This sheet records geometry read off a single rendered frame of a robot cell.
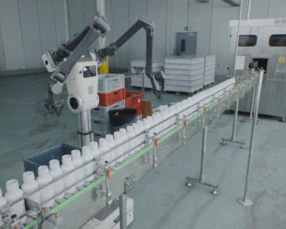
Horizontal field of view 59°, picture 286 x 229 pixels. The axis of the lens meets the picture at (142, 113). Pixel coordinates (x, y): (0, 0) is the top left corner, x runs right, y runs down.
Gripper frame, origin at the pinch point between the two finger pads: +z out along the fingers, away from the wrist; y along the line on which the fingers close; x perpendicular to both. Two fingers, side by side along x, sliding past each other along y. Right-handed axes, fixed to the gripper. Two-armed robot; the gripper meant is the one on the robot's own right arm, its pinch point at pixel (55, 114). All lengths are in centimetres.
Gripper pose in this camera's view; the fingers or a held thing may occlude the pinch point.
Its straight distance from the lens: 161.6
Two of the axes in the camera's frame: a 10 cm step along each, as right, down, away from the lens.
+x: 5.6, -2.2, 8.0
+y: 8.3, 1.6, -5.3
